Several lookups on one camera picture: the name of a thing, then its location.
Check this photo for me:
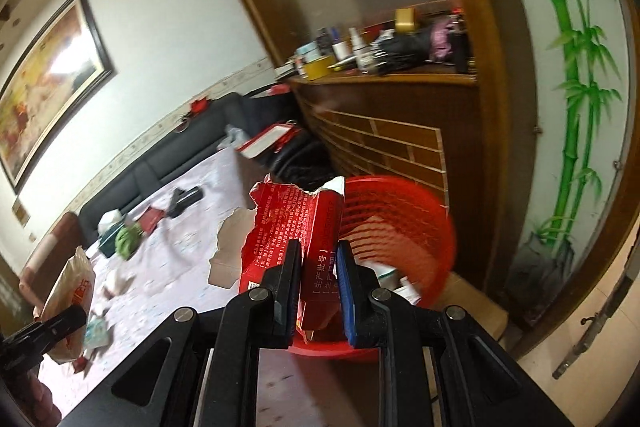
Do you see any black bag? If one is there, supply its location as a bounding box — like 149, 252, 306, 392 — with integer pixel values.
270, 129, 337, 192

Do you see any black gadget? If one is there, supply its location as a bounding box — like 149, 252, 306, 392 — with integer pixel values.
167, 186, 203, 218

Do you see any bamboo painted glass panel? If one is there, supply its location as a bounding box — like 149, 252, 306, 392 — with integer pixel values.
480, 0, 631, 288

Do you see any cream striped plastic bag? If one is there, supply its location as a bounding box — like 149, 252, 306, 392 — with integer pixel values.
40, 246, 97, 364

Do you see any brown armchair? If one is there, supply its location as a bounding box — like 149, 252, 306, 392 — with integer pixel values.
19, 212, 86, 308

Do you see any dark green tissue box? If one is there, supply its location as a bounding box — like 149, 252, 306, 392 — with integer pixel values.
97, 209, 126, 258

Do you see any pink cloth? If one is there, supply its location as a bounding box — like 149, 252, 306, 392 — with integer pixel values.
430, 18, 458, 60

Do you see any torn red carton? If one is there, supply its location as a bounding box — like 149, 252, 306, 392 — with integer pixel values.
209, 174, 347, 343

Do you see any framed painting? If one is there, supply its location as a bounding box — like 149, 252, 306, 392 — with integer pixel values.
0, 0, 117, 195

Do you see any green cloth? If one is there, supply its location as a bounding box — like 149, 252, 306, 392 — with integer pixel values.
115, 224, 146, 260

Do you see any red plastic basket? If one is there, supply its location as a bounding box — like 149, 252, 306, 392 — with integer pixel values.
290, 175, 457, 362

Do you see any grey metal bracket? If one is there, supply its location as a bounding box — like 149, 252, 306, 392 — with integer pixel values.
552, 277, 631, 380

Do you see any white spray bottle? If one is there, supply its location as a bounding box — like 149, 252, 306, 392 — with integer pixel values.
349, 27, 371, 70

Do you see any white blue medicine carton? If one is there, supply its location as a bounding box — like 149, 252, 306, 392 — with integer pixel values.
82, 314, 113, 350

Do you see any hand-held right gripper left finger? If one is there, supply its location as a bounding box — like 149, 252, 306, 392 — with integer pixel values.
60, 239, 305, 427

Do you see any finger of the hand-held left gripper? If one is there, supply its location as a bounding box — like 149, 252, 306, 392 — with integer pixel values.
30, 304, 88, 348

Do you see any wooden cabinet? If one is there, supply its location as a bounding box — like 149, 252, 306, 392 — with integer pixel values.
275, 69, 481, 288

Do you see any yellow box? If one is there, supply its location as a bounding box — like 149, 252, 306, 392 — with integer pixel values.
305, 56, 337, 82

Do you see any black leather sofa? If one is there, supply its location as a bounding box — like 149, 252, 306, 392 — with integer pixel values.
79, 93, 301, 233

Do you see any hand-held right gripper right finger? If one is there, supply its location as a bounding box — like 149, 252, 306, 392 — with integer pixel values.
335, 239, 576, 427

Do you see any red wallet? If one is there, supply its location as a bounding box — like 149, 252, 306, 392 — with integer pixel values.
137, 206, 165, 233

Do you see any small white packet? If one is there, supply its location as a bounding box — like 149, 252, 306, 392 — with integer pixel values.
377, 269, 423, 305

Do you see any person's left hand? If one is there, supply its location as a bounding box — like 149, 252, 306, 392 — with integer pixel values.
0, 369, 63, 427

